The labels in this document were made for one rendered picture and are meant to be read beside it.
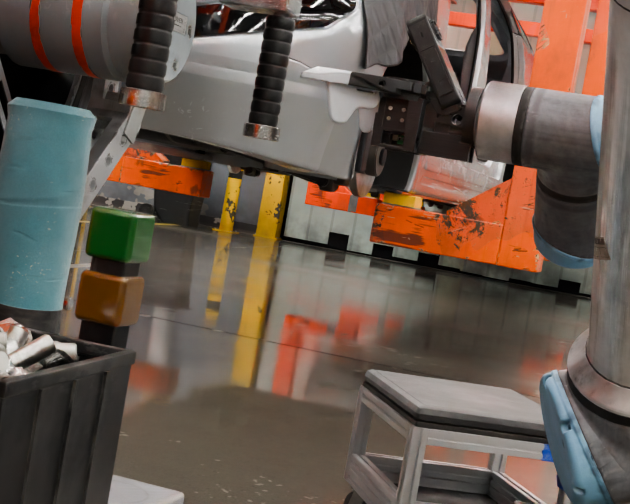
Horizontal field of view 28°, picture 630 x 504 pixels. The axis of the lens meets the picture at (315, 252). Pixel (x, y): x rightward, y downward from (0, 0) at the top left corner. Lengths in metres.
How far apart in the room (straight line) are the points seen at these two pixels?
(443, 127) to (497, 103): 0.08
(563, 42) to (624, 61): 3.90
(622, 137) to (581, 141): 0.28
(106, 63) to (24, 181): 0.18
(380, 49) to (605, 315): 3.05
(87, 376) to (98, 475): 0.09
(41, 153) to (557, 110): 0.55
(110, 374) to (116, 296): 0.11
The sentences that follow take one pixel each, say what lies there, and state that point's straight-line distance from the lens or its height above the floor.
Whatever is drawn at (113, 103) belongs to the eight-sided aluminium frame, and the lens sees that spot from 1.67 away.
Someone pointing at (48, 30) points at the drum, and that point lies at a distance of 1.38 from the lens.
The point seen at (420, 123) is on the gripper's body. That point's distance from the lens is 1.44.
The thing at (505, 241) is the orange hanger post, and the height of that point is 0.62.
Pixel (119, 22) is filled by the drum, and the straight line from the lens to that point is 1.35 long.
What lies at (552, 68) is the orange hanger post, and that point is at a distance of 4.97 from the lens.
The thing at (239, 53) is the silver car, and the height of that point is 1.07.
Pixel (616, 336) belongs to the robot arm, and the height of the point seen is 0.61.
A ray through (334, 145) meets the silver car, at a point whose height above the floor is 0.84.
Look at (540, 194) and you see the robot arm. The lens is 1.47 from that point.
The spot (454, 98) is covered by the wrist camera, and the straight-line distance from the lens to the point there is 1.44.
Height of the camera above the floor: 0.70
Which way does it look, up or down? 3 degrees down
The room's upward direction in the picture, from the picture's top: 10 degrees clockwise
